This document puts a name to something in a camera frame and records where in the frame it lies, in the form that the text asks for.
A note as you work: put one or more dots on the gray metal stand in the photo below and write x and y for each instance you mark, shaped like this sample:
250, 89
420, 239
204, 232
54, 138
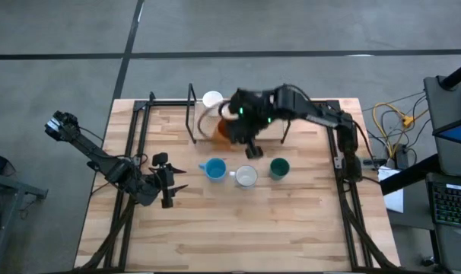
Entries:
10, 186

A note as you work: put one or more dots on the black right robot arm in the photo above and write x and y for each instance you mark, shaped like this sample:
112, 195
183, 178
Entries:
322, 114

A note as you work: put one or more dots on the black aluminium table frame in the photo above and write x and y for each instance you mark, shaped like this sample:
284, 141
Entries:
169, 103

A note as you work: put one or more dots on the light blue mug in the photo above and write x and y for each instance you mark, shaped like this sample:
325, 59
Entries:
215, 169

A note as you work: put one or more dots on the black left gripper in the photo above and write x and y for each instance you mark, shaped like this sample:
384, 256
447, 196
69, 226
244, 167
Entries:
165, 179

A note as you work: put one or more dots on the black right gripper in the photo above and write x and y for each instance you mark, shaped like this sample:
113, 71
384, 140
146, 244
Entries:
253, 114

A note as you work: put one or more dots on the green cup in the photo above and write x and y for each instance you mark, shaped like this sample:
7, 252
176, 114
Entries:
279, 168

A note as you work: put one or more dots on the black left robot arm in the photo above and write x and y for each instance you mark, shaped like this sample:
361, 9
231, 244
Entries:
97, 156

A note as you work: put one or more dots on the white paper sheet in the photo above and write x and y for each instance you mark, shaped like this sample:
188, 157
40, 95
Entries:
396, 199

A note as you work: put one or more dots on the blue lit screen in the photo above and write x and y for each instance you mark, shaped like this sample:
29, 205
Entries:
458, 134

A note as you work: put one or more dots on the black power strip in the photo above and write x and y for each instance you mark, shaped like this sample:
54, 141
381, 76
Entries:
401, 156

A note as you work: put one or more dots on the orange mug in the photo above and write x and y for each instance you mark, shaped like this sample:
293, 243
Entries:
223, 130

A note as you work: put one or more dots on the black diagonal stand bar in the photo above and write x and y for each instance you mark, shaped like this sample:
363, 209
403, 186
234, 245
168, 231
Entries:
409, 175

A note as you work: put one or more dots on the black pole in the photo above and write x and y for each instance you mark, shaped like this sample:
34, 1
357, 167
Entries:
458, 74

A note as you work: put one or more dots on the black keyboard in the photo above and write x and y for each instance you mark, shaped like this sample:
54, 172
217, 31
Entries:
453, 205

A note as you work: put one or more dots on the blue white floral mug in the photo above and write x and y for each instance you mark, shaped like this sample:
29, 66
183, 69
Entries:
246, 176

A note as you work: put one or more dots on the wooden shelf with black legs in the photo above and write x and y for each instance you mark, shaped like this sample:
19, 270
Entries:
272, 135

